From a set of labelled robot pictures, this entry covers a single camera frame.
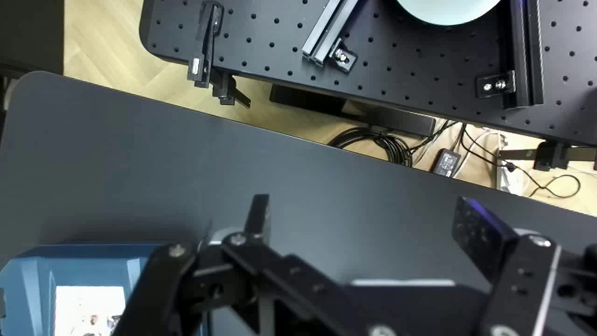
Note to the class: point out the black perforated breadboard table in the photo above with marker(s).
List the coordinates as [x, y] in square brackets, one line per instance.
[435, 70]

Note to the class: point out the white round plate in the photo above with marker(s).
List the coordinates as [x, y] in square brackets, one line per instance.
[448, 12]

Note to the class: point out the black power adapter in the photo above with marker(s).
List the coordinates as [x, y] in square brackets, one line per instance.
[446, 163]

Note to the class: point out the black aluminium rail right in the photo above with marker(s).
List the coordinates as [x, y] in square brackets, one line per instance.
[521, 83]

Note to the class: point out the blue plastic box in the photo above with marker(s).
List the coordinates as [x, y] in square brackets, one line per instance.
[69, 290]

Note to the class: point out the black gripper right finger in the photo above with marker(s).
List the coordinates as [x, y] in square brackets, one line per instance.
[528, 275]

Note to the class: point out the black aluminium rail left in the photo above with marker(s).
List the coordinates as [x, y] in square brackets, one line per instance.
[325, 40]

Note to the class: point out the black aluminium rail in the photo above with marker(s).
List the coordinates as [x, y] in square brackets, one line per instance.
[521, 83]
[325, 40]

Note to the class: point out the black clamp on breadboard edge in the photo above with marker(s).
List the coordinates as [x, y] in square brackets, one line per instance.
[202, 72]

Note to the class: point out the black table clamp right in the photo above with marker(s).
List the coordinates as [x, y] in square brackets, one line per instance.
[549, 156]

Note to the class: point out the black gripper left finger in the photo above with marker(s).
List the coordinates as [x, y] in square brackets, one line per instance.
[183, 284]

